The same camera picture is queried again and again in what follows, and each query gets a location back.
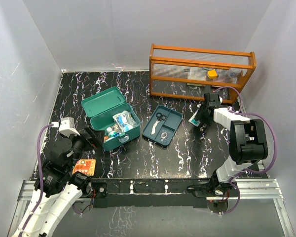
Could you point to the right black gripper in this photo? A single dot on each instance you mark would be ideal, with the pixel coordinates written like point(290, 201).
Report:
point(199, 116)

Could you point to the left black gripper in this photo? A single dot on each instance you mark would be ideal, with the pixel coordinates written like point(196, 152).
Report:
point(90, 142)

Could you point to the small green white sachet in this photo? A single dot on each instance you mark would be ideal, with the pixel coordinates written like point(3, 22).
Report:
point(193, 121)

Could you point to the white green bottle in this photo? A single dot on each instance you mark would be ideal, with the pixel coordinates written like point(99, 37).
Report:
point(111, 133)

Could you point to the teal medicine kit box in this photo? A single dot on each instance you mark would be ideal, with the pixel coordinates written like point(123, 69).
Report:
point(109, 111)

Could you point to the white blue gauze packet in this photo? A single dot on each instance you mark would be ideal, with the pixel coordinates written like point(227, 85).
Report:
point(124, 125)

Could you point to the clear plastic vial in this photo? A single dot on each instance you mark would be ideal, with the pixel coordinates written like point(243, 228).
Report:
point(125, 115)

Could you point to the blue divided tray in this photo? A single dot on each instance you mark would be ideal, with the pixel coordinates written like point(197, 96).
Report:
point(170, 125)

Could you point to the black handled scissors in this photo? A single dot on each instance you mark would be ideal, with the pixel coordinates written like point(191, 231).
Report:
point(160, 117)

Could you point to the clear tape roll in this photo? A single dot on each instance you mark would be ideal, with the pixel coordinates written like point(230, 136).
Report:
point(164, 135)

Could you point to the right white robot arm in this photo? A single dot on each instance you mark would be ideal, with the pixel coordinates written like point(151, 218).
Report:
point(247, 143)

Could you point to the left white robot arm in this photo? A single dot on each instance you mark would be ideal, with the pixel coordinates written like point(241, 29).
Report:
point(58, 186)

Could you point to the orange card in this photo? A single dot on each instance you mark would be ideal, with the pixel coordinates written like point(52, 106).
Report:
point(85, 166)

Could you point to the orange wooden rack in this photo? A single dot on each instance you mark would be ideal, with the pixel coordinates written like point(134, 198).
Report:
point(181, 72)

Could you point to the yellow small box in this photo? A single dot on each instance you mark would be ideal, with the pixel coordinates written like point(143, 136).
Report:
point(212, 74)

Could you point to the clear cup on rack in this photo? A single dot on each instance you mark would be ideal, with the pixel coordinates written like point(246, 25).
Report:
point(234, 72)

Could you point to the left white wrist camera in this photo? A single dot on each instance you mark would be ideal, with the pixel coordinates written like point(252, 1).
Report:
point(66, 126)

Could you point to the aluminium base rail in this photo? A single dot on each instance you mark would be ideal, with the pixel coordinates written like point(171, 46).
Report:
point(105, 193)

